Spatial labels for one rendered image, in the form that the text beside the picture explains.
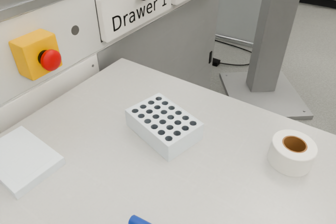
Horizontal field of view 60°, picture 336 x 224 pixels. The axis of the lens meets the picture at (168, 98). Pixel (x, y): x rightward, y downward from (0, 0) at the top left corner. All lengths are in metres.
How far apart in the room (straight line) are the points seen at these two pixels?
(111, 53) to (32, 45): 0.27
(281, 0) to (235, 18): 0.90
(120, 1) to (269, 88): 1.40
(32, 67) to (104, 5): 0.23
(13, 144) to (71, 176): 0.13
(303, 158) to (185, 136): 0.19
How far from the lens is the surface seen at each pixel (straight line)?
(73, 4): 0.67
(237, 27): 2.57
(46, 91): 0.68
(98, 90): 0.68
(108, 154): 0.52
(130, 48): 0.85
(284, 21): 1.76
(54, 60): 0.57
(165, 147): 0.48
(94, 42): 0.74
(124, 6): 0.76
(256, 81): 1.91
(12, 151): 0.56
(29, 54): 0.58
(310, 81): 2.28
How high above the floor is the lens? 1.14
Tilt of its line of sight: 37 degrees down
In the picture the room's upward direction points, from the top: straight up
